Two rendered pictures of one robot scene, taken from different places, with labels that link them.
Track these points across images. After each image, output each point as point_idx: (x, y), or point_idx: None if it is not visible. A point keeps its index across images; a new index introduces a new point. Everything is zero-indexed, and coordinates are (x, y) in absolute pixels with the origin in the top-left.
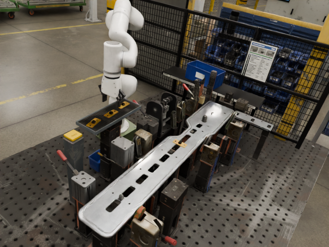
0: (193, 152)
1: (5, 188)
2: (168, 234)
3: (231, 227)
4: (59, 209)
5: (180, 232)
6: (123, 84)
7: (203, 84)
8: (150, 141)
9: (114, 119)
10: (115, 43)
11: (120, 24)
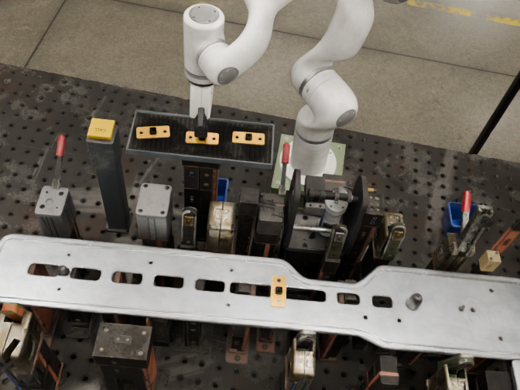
0: (275, 329)
1: (85, 131)
2: (110, 388)
3: None
4: (90, 213)
5: None
6: (314, 98)
7: (519, 233)
8: (223, 237)
9: (187, 152)
10: (203, 18)
11: None
